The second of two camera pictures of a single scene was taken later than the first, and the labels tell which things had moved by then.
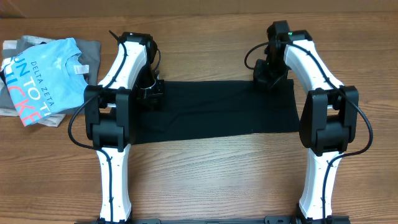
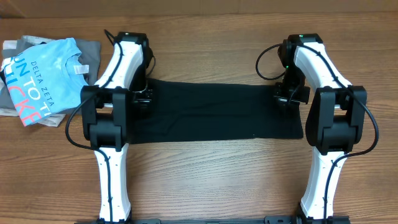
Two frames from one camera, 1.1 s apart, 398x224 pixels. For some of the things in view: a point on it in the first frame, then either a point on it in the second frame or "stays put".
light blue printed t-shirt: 40,84 stays put
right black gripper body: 266,77 -> 288,97
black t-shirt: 194,109 stays put
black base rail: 268,219 stays put
